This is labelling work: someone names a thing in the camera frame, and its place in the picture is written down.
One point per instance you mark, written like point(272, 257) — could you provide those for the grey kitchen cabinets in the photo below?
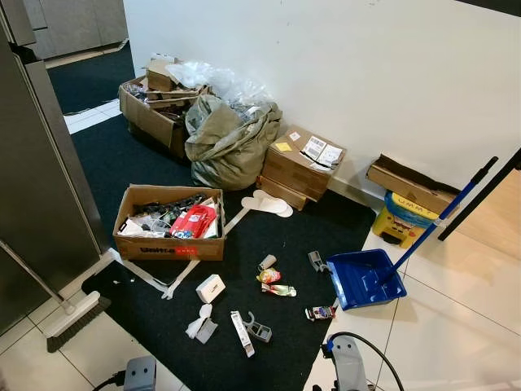
point(77, 24)

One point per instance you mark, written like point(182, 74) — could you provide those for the small beige cylinder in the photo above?
point(267, 262)

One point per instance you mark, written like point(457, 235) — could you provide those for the black door frame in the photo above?
point(476, 204)

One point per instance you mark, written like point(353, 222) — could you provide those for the small grey plastic part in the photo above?
point(317, 261)

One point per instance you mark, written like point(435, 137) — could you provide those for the red plastic package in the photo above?
point(191, 221)

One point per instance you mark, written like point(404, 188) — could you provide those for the black floor mat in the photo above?
point(89, 81)
point(317, 228)

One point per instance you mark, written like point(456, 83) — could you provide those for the clear plastic bag heap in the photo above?
point(203, 77)

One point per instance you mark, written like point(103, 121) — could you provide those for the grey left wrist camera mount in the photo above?
point(140, 375)

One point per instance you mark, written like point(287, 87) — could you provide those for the small grey bracket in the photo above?
point(207, 332)

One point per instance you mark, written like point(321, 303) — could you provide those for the yellow bucket blue lid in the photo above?
point(399, 224)

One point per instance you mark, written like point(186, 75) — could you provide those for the green red snack packet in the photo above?
point(281, 290)

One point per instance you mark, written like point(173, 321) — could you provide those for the dark grey refrigerator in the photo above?
point(41, 187)

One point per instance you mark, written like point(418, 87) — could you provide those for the small brown cardboard box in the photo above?
point(161, 75)

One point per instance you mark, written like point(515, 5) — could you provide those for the olive green sack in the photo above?
point(228, 151)

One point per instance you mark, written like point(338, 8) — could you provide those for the long white printed box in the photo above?
point(242, 334)

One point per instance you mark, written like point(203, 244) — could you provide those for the flat brown cardboard box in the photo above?
point(277, 193)

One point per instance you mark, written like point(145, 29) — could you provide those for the small white box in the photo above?
point(211, 288)

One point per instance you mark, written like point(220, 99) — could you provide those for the torn long cardboard box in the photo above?
point(407, 191)

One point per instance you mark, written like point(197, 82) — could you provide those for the sealed cardboard box with labels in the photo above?
point(293, 167)

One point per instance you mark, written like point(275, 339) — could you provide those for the large open cardboard box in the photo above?
point(151, 122)

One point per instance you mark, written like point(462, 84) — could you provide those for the beige paper tape strip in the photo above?
point(175, 285)

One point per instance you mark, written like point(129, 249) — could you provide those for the small dark printed can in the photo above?
point(320, 313)

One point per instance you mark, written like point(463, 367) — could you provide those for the white broom grey bristles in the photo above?
point(73, 316)

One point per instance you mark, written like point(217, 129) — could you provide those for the red yellow snack packet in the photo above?
point(269, 276)

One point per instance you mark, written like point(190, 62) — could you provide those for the open cardboard box red print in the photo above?
point(163, 248)

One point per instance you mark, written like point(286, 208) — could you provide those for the grey clip holder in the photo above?
point(260, 331)

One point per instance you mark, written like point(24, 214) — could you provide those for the crumpled white plastic bag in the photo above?
point(198, 324)

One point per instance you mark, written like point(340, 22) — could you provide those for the white foam cutout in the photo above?
point(269, 204)

